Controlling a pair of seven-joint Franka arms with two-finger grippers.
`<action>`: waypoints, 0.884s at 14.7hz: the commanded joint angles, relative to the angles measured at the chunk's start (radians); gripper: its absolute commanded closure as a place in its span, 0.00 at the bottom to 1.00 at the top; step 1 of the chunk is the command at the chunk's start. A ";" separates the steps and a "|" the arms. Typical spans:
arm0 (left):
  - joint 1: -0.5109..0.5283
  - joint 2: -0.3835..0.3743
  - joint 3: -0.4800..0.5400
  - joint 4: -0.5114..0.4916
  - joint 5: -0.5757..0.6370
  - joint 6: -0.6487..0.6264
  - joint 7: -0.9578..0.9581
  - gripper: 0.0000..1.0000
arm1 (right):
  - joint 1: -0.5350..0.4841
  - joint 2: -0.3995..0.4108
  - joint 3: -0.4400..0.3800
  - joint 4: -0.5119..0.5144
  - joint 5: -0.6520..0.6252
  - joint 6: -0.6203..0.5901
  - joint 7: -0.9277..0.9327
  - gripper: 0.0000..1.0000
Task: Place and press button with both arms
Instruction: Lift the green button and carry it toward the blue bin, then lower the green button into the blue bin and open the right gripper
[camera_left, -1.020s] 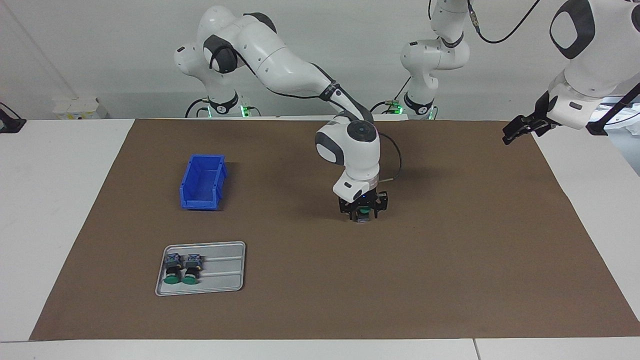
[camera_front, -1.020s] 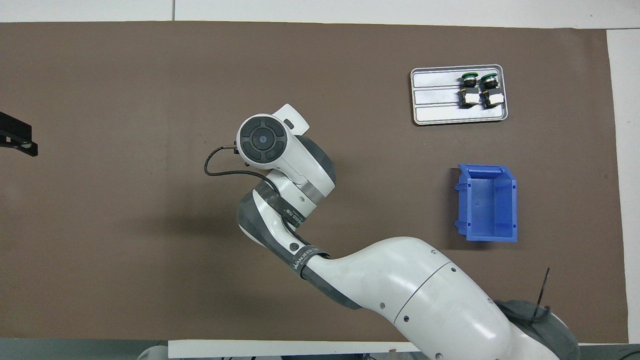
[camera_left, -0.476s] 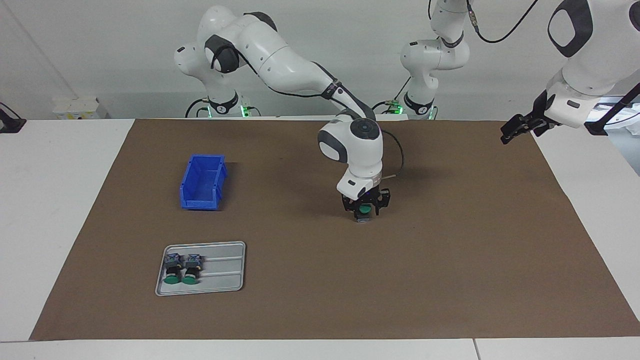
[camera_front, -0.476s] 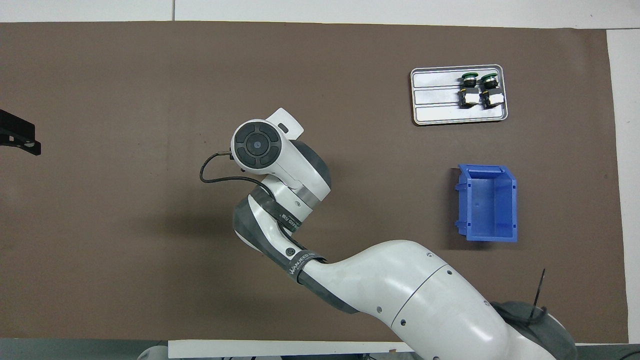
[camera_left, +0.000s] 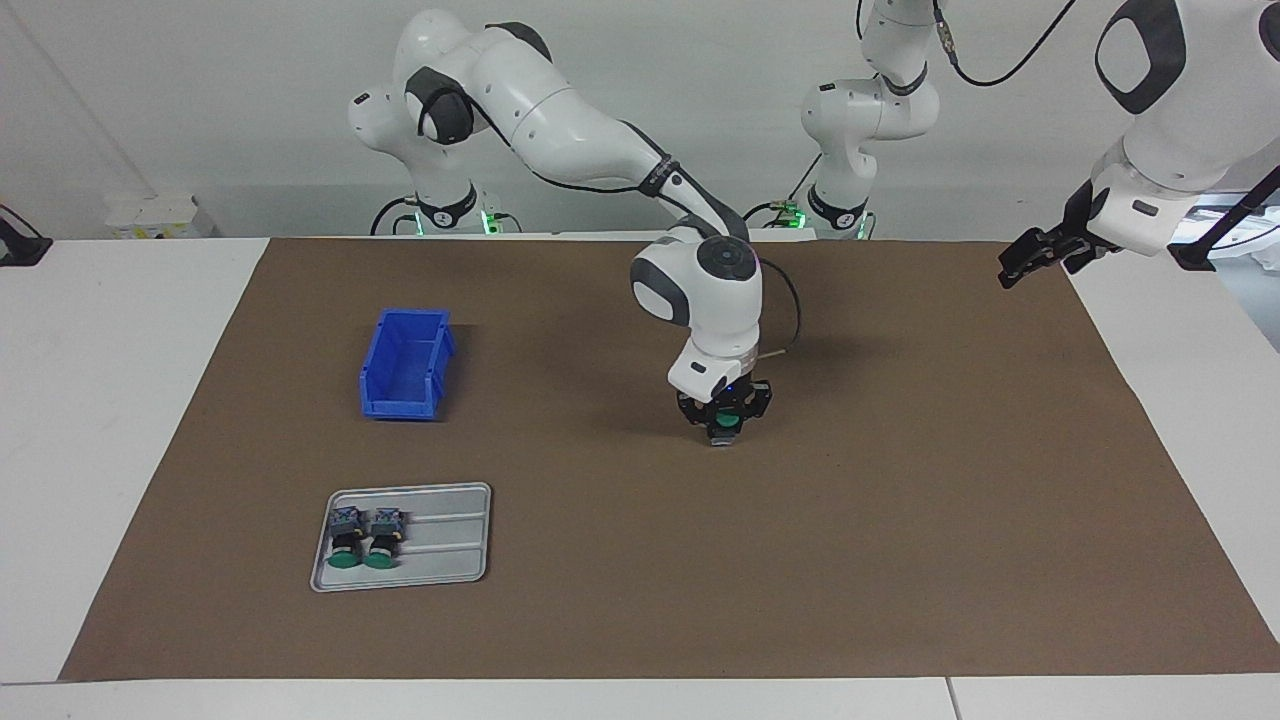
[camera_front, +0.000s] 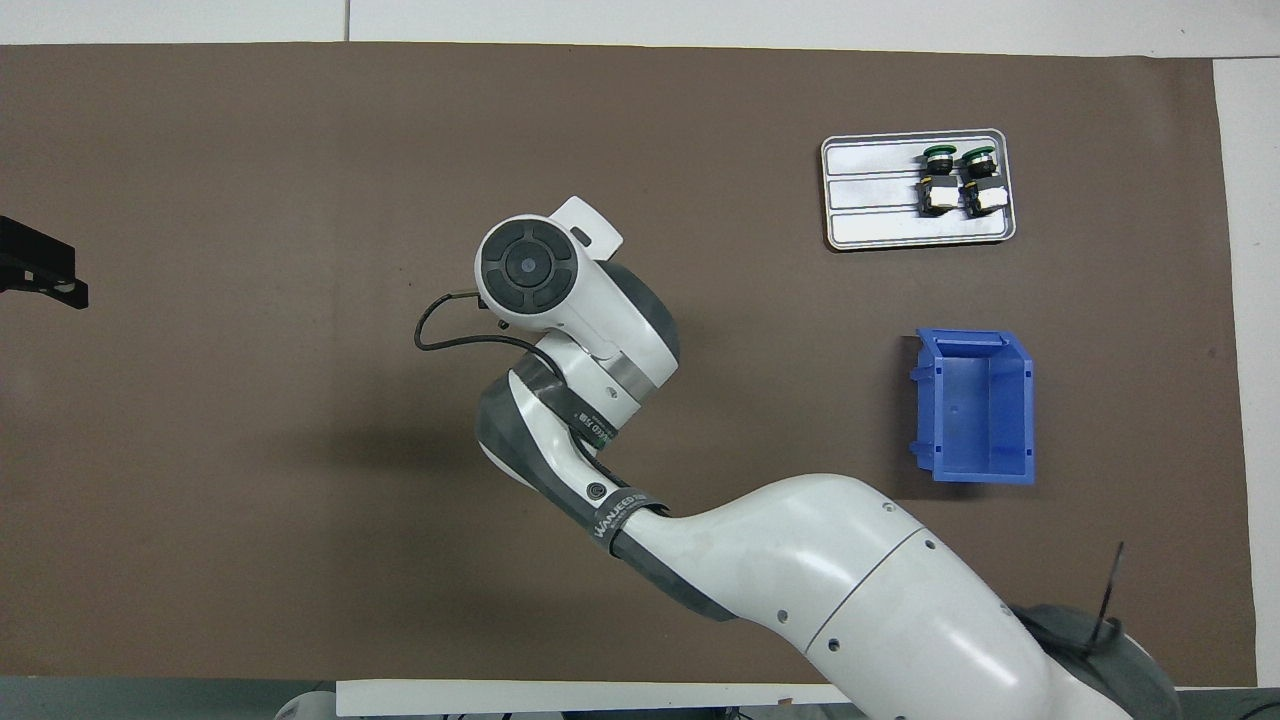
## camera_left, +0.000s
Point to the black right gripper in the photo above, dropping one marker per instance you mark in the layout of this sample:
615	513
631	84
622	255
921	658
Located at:
725	402

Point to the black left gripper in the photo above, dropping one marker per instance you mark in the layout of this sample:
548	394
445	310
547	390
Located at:
1080	225

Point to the green push button switch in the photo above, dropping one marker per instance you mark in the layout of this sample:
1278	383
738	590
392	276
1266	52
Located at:
724	432
384	540
345	540

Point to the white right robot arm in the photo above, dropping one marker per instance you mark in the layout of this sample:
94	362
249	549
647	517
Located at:
560	120

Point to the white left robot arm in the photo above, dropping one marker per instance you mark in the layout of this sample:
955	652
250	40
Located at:
1180	130

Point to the brown paper mat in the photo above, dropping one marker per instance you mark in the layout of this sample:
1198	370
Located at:
750	560

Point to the grey metal tray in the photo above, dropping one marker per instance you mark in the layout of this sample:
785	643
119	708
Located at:
450	540

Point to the blue plastic bin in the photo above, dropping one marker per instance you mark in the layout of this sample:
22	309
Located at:
400	400

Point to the black camera stand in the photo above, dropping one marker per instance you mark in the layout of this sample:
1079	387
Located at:
1195	255

